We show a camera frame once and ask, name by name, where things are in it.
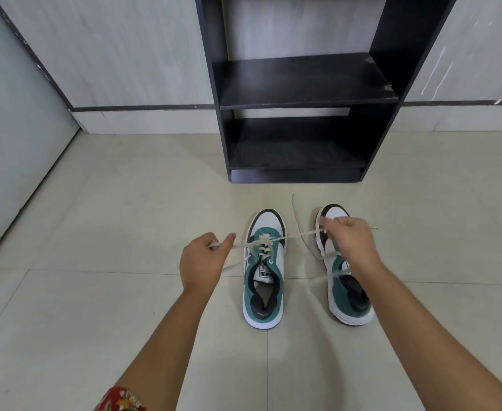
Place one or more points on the person's right hand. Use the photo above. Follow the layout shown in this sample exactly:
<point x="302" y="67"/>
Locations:
<point x="356" y="246"/>

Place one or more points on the person's left hand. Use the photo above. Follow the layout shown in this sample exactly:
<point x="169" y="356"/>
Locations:
<point x="199" y="263"/>

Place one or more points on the person's left thumb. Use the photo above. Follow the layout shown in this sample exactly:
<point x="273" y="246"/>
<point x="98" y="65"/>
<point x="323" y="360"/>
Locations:
<point x="228" y="240"/>

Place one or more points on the person's right thumb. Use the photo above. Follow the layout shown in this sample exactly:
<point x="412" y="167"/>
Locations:
<point x="329" y="232"/>

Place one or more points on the white shoelace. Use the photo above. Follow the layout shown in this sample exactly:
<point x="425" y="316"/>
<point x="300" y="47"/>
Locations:
<point x="332" y="276"/>
<point x="302" y="234"/>

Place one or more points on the person's left forearm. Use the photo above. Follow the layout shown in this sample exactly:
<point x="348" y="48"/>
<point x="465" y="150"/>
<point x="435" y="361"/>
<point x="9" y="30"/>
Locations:
<point x="167" y="350"/>

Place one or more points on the person's right forearm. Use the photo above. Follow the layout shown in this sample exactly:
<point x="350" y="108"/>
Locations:
<point x="418" y="338"/>

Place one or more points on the white green black sneaker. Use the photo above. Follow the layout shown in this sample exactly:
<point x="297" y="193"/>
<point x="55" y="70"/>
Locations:
<point x="263" y="312"/>
<point x="345" y="297"/>

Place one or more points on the black wooden shelf unit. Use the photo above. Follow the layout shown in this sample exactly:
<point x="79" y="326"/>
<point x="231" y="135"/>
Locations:
<point x="302" y="81"/>

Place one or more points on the red patterned sleeve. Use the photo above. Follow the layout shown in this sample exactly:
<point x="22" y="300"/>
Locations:
<point x="120" y="400"/>

